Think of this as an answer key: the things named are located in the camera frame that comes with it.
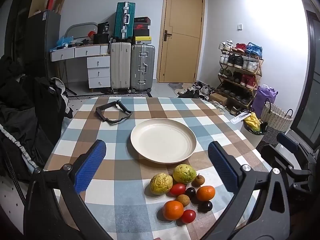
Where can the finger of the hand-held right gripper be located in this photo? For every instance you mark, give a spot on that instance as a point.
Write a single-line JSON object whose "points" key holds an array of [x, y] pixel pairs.
{"points": [[275, 155], [287, 141]]}

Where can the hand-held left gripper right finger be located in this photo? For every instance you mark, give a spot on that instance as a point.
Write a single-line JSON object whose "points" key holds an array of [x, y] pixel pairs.
{"points": [[222, 165]]}

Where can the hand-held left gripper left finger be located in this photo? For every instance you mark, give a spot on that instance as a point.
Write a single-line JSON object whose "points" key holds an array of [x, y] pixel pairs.
{"points": [[91, 165]]}

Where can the small brown longan with stem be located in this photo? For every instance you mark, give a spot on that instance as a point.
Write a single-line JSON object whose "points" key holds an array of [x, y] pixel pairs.
{"points": [[199, 180]]}

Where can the orange mandarin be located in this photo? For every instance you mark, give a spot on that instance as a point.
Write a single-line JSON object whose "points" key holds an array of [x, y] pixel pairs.
{"points": [[205, 193], [173, 210]]}

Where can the yellow-green round fruit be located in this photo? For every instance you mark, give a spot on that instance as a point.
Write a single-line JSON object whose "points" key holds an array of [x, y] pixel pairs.
{"points": [[184, 173]]}

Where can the red tomato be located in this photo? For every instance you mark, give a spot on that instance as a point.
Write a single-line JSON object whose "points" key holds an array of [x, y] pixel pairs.
{"points": [[188, 216], [177, 189]]}

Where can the cream round plate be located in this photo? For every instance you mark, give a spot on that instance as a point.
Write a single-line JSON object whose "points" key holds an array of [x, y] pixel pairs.
{"points": [[163, 141]]}

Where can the wrinkled yellow round fruit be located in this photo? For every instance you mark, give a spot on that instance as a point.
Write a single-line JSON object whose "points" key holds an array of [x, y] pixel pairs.
{"points": [[161, 183]]}

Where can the woven basket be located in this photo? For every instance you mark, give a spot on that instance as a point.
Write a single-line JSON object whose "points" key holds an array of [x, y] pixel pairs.
{"points": [[275, 117]]}

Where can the white bin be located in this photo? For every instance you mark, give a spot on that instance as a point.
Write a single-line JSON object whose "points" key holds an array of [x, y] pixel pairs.
{"points": [[252, 140]]}

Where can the yellow peels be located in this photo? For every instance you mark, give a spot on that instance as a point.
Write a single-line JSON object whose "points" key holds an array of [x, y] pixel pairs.
{"points": [[252, 122]]}

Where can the checked tablecloth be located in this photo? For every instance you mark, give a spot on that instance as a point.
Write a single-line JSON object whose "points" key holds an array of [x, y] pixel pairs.
{"points": [[117, 205]]}

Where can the purple bag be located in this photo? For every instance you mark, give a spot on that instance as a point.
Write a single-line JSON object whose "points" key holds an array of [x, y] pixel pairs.
{"points": [[262, 97]]}

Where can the dark glass door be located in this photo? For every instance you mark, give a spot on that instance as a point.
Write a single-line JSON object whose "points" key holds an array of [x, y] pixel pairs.
{"points": [[310, 80]]}

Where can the small cardboard box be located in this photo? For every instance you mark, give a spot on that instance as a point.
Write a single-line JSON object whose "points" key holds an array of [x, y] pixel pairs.
{"points": [[217, 98]]}

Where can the striped rug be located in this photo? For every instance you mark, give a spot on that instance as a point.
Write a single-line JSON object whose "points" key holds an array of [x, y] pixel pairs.
{"points": [[110, 96]]}

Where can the pile of loose shoes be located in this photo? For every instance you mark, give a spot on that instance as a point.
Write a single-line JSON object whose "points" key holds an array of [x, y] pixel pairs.
{"points": [[192, 91]]}

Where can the wooden shoe rack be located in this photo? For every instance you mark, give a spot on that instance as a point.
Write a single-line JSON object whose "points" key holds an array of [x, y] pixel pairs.
{"points": [[258, 66]]}

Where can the black jackets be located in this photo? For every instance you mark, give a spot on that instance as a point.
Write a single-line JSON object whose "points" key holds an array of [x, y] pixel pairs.
{"points": [[25, 110]]}

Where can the small door mat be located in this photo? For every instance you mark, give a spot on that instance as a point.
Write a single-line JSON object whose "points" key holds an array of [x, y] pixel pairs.
{"points": [[175, 86]]}

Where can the shoe rack with shoes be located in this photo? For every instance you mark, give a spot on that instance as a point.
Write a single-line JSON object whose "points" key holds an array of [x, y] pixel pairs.
{"points": [[238, 61]]}

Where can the white suitcase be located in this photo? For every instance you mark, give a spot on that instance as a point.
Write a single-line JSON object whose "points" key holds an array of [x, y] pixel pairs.
{"points": [[120, 66]]}

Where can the silver suitcase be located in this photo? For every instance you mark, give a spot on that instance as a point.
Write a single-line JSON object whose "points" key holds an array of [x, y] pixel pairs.
{"points": [[142, 67]]}

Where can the white desk with drawers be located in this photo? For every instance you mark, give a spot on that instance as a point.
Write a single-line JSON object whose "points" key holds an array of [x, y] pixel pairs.
{"points": [[82, 52]]}

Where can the blue plastic bag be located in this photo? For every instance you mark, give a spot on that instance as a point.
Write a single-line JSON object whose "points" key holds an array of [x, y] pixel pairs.
{"points": [[63, 42]]}

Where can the yellow and white shoe box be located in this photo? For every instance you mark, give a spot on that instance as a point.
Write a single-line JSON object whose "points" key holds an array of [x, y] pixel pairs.
{"points": [[142, 40]]}

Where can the dark tall cabinet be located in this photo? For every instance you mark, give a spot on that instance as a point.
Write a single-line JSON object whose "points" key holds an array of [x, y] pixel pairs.
{"points": [[42, 37]]}

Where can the black bag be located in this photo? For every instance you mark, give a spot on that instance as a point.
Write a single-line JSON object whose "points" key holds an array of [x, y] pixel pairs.
{"points": [[103, 28]]}

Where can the wooden door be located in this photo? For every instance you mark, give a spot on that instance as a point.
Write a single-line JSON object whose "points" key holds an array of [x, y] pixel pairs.
{"points": [[181, 32]]}

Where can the plain black shoe box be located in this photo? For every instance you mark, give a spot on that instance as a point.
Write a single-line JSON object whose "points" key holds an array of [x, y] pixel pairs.
{"points": [[141, 32]]}

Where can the black and red shoe box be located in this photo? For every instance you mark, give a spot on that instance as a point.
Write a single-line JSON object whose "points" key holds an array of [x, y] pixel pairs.
{"points": [[142, 26]]}

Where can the teal suitcase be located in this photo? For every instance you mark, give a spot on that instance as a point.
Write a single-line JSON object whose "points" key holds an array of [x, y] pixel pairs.
{"points": [[124, 20]]}

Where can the black plastic frame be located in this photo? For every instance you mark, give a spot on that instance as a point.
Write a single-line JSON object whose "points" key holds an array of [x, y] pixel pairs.
{"points": [[100, 110]]}

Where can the grey curved frame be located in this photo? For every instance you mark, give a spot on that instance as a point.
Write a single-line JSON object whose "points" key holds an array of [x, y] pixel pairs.
{"points": [[75, 26]]}

